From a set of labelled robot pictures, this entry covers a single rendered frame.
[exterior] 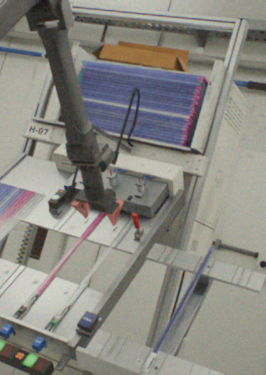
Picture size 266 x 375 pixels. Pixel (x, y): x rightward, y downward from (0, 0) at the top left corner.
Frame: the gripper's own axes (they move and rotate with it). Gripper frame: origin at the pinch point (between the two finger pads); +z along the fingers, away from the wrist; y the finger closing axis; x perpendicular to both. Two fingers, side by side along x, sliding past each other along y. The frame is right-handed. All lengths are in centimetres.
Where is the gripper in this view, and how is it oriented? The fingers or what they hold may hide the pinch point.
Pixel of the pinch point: (99, 218)
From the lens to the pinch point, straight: 174.9
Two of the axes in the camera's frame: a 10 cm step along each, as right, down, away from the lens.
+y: -8.8, -2.0, 4.2
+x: -4.6, 5.9, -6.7
